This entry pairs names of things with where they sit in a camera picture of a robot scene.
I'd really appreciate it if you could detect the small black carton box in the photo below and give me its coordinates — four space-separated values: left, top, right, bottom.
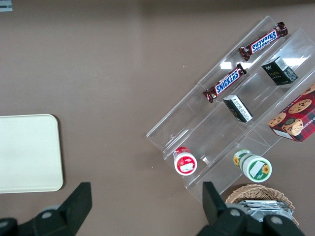
222 94 253 123
260 56 299 86

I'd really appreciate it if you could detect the Snickers chocolate bar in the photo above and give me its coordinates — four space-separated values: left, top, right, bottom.
238 21 288 62
202 63 247 103

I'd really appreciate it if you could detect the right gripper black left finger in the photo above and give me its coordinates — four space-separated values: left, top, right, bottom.
0 181 93 236

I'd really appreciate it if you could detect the green sunflower small bottle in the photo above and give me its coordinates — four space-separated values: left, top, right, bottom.
233 149 273 183

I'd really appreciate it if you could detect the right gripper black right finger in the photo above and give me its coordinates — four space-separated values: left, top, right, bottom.
196 181 306 236

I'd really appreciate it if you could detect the red capped small bottle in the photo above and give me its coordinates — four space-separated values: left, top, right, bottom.
172 146 198 176

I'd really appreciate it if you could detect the red chocolate chip cookie box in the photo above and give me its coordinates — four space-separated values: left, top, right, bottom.
267 83 315 143

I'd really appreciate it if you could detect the light wicker basket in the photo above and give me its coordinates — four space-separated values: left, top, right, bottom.
225 184 300 226

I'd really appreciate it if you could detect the clear acrylic tiered shelf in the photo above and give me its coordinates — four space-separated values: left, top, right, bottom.
198 15 315 148
146 82 274 205

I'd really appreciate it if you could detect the cream plastic tray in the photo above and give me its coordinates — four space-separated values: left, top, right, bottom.
0 114 64 194

